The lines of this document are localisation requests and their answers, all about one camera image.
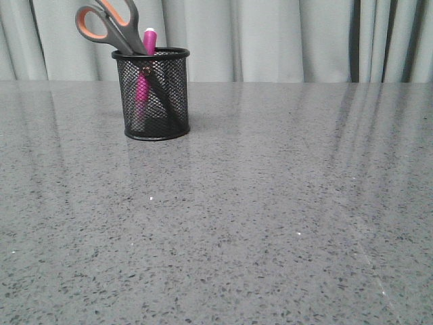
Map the pink highlighter pen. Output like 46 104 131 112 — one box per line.
135 27 157 132

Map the black mesh pen cup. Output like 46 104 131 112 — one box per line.
112 47 190 141

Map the light grey curtain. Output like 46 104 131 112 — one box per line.
1 1 432 83

